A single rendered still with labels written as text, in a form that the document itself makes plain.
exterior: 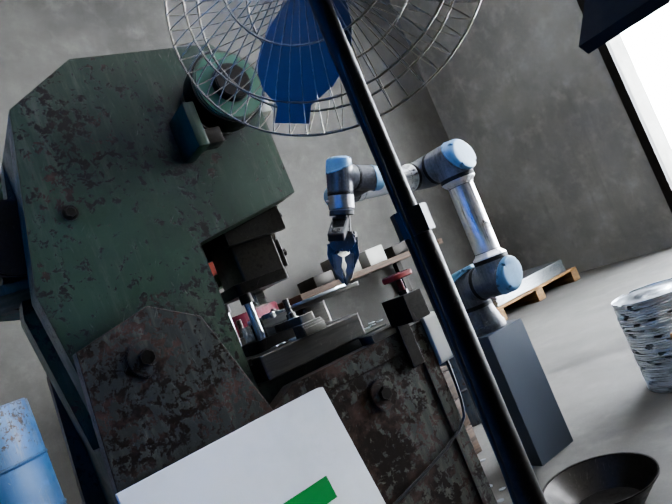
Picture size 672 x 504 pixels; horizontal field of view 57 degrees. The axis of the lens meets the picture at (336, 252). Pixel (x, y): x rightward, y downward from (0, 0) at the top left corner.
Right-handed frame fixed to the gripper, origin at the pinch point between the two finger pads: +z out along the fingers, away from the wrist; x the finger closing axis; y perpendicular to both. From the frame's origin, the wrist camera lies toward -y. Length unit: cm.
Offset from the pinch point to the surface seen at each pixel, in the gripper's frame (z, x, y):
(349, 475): 42, -4, -37
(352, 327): 11.3, -3.6, -16.7
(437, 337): 16.2, -24.8, -6.8
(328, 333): 11.9, 1.8, -21.6
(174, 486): 35, 27, -60
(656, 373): 42, -100, 60
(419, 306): 6.6, -21.0, -18.5
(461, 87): -181, -65, 513
